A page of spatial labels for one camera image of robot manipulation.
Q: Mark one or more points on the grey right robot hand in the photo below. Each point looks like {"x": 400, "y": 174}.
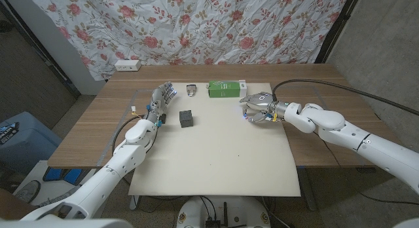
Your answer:
{"x": 265, "y": 103}

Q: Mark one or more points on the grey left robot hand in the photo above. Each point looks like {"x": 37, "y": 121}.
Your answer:
{"x": 159, "y": 98}

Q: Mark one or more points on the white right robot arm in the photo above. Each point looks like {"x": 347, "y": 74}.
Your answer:
{"x": 347, "y": 129}

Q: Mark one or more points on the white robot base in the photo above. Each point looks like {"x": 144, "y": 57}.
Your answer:
{"x": 196, "y": 211}

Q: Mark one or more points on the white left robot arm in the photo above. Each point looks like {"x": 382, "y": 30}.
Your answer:
{"x": 111, "y": 172}

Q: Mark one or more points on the dark grey block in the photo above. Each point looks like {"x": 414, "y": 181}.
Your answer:
{"x": 186, "y": 119}

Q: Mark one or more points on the silver padlock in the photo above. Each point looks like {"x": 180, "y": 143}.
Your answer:
{"x": 191, "y": 89}

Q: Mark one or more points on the green and white carton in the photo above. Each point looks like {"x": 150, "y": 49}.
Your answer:
{"x": 224, "y": 89}

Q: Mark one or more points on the white power strip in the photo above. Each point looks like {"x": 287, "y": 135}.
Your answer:
{"x": 127, "y": 65}

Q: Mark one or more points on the cream paper mat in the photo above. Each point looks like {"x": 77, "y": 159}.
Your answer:
{"x": 216, "y": 156}

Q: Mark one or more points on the floral backdrop cloth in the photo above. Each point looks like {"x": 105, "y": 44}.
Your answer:
{"x": 196, "y": 28}

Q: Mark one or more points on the grey table leg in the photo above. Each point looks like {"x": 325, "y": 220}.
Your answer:
{"x": 307, "y": 188}

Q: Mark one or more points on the black backdrop stand pole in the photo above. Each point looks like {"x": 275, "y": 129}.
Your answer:
{"x": 337, "y": 25}

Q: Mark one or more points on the white table leg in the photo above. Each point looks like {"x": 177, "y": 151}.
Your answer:
{"x": 134, "y": 203}

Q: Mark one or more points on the blue plastic pad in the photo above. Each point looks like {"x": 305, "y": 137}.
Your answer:
{"x": 72, "y": 176}
{"x": 52, "y": 174}

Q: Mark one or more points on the black box with antenna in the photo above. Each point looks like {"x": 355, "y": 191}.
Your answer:
{"x": 212, "y": 224}

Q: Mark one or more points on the blue plastic bin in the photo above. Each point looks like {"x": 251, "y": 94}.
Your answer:
{"x": 26, "y": 143}

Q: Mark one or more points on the white robot chest cover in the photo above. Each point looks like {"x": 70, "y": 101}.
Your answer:
{"x": 65, "y": 224}

